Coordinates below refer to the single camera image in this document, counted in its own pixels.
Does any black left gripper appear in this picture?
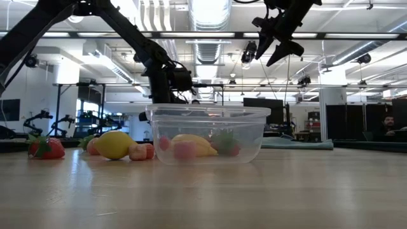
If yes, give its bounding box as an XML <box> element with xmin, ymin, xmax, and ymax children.
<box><xmin>138</xmin><ymin>56</ymin><xmax>188</xmax><ymax>123</ymax></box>

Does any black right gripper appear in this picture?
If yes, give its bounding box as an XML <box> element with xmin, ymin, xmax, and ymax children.
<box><xmin>252</xmin><ymin>0</ymin><xmax>322</xmax><ymax>67</ymax></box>

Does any red toy cherry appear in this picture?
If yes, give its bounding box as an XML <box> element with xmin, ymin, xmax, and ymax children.
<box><xmin>158</xmin><ymin>135</ymin><xmax>171</xmax><ymax>152</ymax></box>

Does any red-pink toy fruit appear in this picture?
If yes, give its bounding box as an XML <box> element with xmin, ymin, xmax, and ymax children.
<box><xmin>144</xmin><ymin>142</ymin><xmax>156</xmax><ymax>160</ymax></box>

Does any pink lumpy toy fruit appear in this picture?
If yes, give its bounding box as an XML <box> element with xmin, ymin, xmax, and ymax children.
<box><xmin>128</xmin><ymin>144</ymin><xmax>148</xmax><ymax>162</ymax></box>
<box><xmin>173</xmin><ymin>141</ymin><xmax>197</xmax><ymax>162</ymax></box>

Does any yellow toy lemon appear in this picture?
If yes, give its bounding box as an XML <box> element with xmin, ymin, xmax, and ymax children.
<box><xmin>93</xmin><ymin>130</ymin><xmax>138</xmax><ymax>161</ymax></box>

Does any pink toy peach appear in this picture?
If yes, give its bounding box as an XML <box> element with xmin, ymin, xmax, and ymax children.
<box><xmin>78</xmin><ymin>135</ymin><xmax>102</xmax><ymax>156</ymax></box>

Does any yellow toy banana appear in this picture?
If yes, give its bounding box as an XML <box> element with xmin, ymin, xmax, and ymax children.
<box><xmin>171</xmin><ymin>133</ymin><xmax>219</xmax><ymax>157</ymax></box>

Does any clear plastic tupperware container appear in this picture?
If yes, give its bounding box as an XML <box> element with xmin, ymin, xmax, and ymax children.
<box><xmin>145</xmin><ymin>103</ymin><xmax>272</xmax><ymax>166</ymax></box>

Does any red toy strawberry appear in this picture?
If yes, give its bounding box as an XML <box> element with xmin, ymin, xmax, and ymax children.
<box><xmin>27</xmin><ymin>133</ymin><xmax>67</xmax><ymax>160</ymax></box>
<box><xmin>208</xmin><ymin>129</ymin><xmax>242</xmax><ymax>158</ymax></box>

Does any black ceiling spotlight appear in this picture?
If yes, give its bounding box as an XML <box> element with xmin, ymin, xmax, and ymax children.
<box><xmin>240</xmin><ymin>41</ymin><xmax>258</xmax><ymax>64</ymax></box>
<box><xmin>297</xmin><ymin>74</ymin><xmax>312</xmax><ymax>87</ymax></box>
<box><xmin>357</xmin><ymin>53</ymin><xmax>372</xmax><ymax>66</ymax></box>
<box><xmin>24</xmin><ymin>54</ymin><xmax>39</xmax><ymax>69</ymax></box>

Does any dark robot workstation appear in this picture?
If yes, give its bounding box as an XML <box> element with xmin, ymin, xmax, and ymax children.
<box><xmin>74</xmin><ymin>109</ymin><xmax>130</xmax><ymax>138</ymax></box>

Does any person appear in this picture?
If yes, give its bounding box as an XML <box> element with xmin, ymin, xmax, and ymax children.
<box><xmin>371</xmin><ymin>114</ymin><xmax>407</xmax><ymax>143</ymax></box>
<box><xmin>187</xmin><ymin>99</ymin><xmax>213</xmax><ymax>118</ymax></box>

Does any black monitor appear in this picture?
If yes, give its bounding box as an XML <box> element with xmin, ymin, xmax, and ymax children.
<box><xmin>243</xmin><ymin>97</ymin><xmax>284</xmax><ymax>125</ymax></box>

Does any red and white cabinet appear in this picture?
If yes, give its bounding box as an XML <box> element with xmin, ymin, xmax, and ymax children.
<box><xmin>307</xmin><ymin>111</ymin><xmax>322</xmax><ymax>134</ymax></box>

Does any teal cloth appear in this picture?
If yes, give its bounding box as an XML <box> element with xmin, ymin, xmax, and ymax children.
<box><xmin>261</xmin><ymin>136</ymin><xmax>335</xmax><ymax>151</ymax></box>

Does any black room divider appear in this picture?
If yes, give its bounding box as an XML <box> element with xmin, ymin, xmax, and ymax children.
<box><xmin>326</xmin><ymin>103</ymin><xmax>392</xmax><ymax>142</ymax></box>

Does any dark cabinet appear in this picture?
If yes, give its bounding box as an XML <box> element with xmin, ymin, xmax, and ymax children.
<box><xmin>386</xmin><ymin>97</ymin><xmax>407</xmax><ymax>143</ymax></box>

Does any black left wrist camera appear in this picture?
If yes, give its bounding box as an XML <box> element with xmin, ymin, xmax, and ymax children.
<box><xmin>167</xmin><ymin>66</ymin><xmax>195</xmax><ymax>94</ymax></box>

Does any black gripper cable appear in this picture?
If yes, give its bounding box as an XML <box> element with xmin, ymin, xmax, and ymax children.
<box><xmin>170</xmin><ymin>59</ymin><xmax>197</xmax><ymax>96</ymax></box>

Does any black frame bar with lights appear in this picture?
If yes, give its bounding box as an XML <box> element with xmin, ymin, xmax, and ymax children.
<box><xmin>0</xmin><ymin>31</ymin><xmax>407</xmax><ymax>41</ymax></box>

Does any small black metal frame rig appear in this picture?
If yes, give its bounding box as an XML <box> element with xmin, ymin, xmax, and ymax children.
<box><xmin>190</xmin><ymin>83</ymin><xmax>225</xmax><ymax>106</ymax></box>

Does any silver ventilation duct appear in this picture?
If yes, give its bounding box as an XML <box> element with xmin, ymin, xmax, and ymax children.
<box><xmin>187</xmin><ymin>0</ymin><xmax>233</xmax><ymax>66</ymax></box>

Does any tall black metal frame rig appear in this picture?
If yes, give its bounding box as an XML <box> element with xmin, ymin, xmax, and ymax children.
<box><xmin>53</xmin><ymin>82</ymin><xmax>106</xmax><ymax>138</ymax></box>

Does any black wall screen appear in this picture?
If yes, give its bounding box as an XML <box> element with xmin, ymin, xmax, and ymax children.
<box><xmin>0</xmin><ymin>99</ymin><xmax>21</xmax><ymax>122</ymax></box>

